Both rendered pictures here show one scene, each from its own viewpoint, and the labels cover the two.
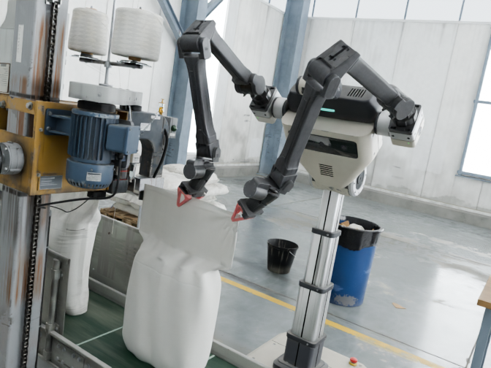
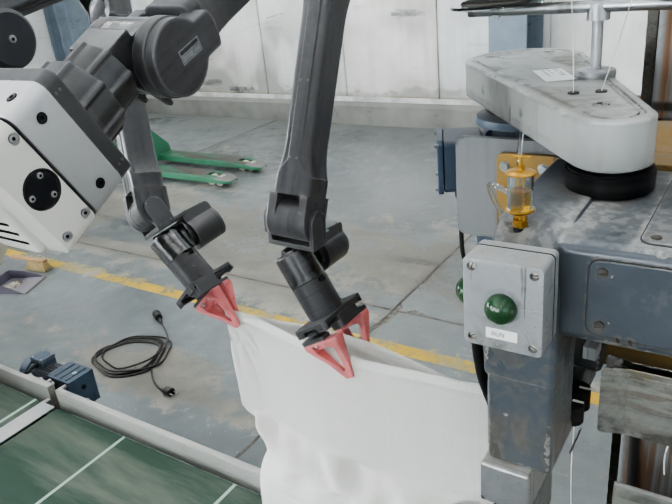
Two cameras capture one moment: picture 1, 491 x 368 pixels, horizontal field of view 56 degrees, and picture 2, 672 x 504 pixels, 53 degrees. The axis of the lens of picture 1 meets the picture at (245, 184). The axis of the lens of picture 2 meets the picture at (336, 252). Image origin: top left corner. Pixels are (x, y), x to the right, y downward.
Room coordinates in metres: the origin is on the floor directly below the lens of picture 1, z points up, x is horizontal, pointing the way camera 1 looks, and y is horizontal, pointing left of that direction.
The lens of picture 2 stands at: (2.60, 0.25, 1.59)
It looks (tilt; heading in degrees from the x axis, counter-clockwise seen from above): 24 degrees down; 183
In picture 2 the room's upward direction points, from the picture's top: 6 degrees counter-clockwise
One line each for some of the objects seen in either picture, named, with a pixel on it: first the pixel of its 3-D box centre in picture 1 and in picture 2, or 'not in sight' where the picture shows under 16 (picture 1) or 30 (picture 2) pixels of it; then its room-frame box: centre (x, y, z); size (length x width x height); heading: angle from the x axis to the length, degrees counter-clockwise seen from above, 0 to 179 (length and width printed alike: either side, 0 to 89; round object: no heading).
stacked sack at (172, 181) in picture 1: (168, 180); not in sight; (4.76, 0.81, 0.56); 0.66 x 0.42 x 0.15; 148
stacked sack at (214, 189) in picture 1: (200, 188); not in sight; (5.28, 0.51, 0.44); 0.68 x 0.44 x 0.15; 148
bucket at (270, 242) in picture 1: (280, 256); not in sight; (4.14, -0.43, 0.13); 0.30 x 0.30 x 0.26
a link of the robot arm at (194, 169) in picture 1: (201, 162); (310, 236); (1.65, 0.17, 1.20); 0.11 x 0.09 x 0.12; 149
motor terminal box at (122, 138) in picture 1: (123, 142); (458, 166); (1.51, 0.42, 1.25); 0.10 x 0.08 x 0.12; 173
